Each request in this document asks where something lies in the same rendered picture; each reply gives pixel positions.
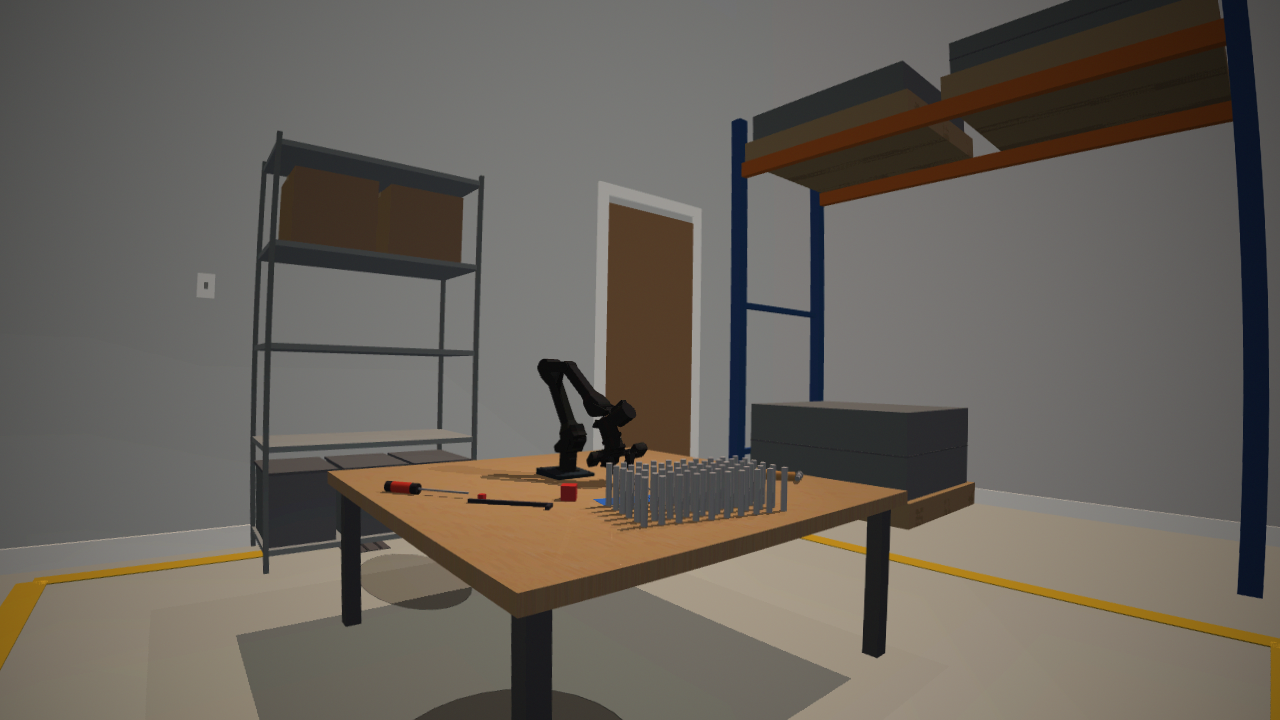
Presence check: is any red-handled screwdriver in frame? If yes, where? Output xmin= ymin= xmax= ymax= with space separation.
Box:
xmin=384 ymin=480 xmax=468 ymax=495

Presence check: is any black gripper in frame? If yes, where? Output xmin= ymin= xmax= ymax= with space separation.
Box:
xmin=586 ymin=430 xmax=648 ymax=474

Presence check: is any blue flat strip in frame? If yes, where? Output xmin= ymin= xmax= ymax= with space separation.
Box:
xmin=593 ymin=495 xmax=650 ymax=506

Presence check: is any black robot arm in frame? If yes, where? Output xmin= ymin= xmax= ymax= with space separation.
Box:
xmin=538 ymin=359 xmax=636 ymax=471

